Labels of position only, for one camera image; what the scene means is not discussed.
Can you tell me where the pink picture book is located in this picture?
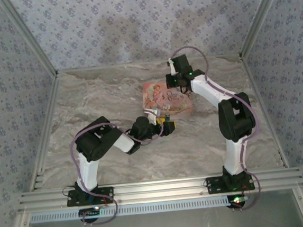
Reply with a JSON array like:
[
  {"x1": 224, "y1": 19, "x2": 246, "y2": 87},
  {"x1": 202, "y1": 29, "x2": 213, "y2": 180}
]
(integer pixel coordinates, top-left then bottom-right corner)
[{"x1": 140, "y1": 78, "x2": 196, "y2": 123}]

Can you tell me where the grey metal panel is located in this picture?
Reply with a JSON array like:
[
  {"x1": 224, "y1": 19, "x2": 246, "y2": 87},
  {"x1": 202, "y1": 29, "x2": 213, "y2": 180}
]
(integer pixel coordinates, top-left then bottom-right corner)
[{"x1": 23, "y1": 199, "x2": 303, "y2": 227}]

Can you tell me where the black controller board with light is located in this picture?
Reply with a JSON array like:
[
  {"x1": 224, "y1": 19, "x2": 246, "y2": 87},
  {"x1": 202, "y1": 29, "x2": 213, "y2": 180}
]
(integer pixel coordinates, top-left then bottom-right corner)
[
  {"x1": 78, "y1": 206, "x2": 103, "y2": 220},
  {"x1": 227, "y1": 194, "x2": 251, "y2": 209}
]

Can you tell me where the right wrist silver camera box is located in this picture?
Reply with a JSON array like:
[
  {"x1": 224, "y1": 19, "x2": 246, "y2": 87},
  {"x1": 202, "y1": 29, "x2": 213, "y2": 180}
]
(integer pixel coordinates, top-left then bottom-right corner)
[{"x1": 168, "y1": 59, "x2": 178, "y2": 77}]

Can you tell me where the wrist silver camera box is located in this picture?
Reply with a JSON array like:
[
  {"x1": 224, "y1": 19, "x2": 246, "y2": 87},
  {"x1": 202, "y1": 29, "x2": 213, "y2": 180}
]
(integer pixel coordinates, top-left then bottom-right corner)
[
  {"x1": 143, "y1": 106, "x2": 161, "y2": 121},
  {"x1": 168, "y1": 59, "x2": 178, "y2": 77}
]

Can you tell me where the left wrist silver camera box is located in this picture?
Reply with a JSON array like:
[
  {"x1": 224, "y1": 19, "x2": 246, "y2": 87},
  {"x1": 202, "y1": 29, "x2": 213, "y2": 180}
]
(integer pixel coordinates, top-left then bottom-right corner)
[{"x1": 143, "y1": 106, "x2": 161, "y2": 121}]

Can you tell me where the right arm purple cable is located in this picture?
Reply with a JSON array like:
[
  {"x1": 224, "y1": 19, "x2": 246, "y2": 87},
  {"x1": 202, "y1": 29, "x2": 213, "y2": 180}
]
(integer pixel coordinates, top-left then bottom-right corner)
[{"x1": 169, "y1": 40, "x2": 268, "y2": 217}]

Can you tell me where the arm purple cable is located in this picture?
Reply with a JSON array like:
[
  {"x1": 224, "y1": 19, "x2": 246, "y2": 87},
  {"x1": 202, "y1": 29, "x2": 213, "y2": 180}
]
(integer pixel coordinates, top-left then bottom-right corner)
[
  {"x1": 169, "y1": 40, "x2": 268, "y2": 217},
  {"x1": 69, "y1": 116, "x2": 173, "y2": 227}
]

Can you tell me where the long aluminium mounting rail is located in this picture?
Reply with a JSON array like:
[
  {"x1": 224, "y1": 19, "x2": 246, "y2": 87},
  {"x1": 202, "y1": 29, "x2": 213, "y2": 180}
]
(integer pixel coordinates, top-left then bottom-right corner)
[{"x1": 17, "y1": 167, "x2": 303, "y2": 214}]

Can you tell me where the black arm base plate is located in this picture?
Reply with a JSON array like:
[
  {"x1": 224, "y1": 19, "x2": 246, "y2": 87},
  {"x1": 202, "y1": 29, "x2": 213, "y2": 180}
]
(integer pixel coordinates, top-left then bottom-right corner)
[
  {"x1": 205, "y1": 173, "x2": 256, "y2": 195},
  {"x1": 66, "y1": 186, "x2": 116, "y2": 207}
]

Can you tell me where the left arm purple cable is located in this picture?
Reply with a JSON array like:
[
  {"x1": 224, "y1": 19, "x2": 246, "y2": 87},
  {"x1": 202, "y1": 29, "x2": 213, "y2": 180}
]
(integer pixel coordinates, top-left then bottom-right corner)
[{"x1": 69, "y1": 116, "x2": 173, "y2": 227}]

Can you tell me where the slotted grey cable duct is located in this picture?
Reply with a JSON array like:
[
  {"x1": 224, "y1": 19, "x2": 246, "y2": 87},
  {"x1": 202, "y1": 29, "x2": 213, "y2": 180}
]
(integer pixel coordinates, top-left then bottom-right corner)
[{"x1": 29, "y1": 195, "x2": 231, "y2": 225}]

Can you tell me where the thin red wire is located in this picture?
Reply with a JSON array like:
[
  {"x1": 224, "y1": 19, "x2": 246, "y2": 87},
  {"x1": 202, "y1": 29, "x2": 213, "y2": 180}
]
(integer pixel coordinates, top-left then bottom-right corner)
[
  {"x1": 101, "y1": 192, "x2": 115, "y2": 206},
  {"x1": 241, "y1": 182, "x2": 256, "y2": 195}
]

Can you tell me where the aluminium frame corner post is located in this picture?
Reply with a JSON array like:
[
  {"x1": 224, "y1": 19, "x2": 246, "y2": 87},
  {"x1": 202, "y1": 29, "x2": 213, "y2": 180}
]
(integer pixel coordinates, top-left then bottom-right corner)
[
  {"x1": 0, "y1": 0, "x2": 60, "y2": 81},
  {"x1": 233, "y1": 0, "x2": 292, "y2": 60}
]

